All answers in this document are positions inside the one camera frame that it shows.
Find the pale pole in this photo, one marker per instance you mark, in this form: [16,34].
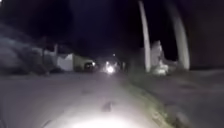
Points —
[146,43]
[181,43]

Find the pale structure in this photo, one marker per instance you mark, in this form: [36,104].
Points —
[157,56]

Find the low pale building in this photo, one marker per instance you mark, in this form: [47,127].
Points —
[65,62]

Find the grey asphalt road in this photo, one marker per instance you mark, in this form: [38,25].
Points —
[66,100]

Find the grey concrete pavement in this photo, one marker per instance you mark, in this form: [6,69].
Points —
[196,96]

